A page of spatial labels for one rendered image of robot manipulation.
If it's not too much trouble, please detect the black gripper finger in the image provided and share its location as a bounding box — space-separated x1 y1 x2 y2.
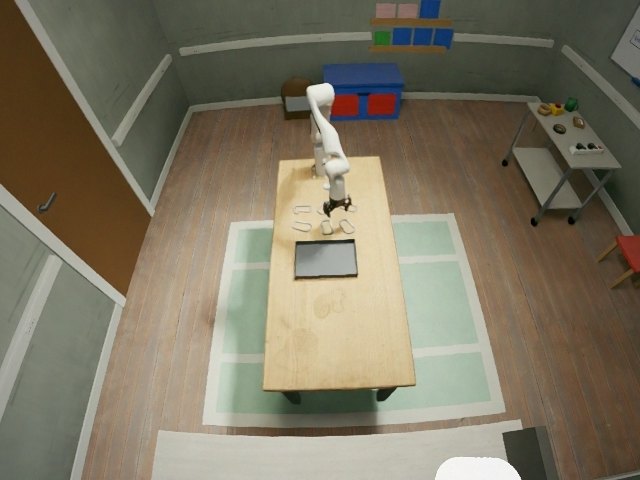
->
323 202 338 218
340 195 352 212

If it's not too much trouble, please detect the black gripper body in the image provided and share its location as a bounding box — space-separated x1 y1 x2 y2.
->
329 196 346 208

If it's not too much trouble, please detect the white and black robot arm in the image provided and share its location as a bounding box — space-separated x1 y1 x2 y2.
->
306 83 350 200

